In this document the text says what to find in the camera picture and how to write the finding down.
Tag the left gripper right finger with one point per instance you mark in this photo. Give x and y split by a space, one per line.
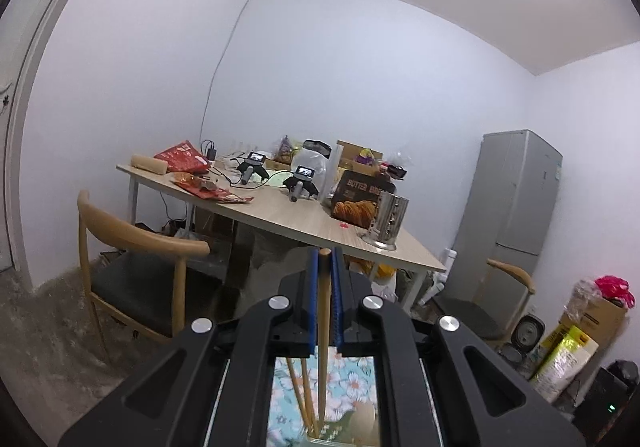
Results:
438 384

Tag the metal perforated utensil cylinder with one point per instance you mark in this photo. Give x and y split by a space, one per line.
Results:
386 223

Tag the black rice cooker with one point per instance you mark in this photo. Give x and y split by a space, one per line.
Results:
525 336

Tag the grey cloth bundle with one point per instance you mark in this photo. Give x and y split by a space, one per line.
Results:
273 258

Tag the wooden chair left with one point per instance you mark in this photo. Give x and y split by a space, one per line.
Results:
149 287

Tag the butter bread box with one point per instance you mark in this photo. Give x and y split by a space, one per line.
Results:
356 197

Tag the yellow plastic bag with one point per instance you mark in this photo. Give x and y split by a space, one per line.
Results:
372 269

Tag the cardboard box pink bag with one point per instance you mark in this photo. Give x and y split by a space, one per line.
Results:
599 308

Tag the wooden chopstick three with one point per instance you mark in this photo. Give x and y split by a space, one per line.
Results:
324 325

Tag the silver refrigerator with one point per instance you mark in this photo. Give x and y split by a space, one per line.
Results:
509 209

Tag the grey wooden desk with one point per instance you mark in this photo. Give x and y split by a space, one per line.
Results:
305 221

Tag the wooden chopstick two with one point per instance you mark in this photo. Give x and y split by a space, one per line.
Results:
313 428

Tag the green plastic utensil holder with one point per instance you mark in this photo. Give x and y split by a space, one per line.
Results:
335 434

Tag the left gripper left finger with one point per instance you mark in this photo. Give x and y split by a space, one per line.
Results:
209 387

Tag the yellow green rice bag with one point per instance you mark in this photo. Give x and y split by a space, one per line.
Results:
565 361

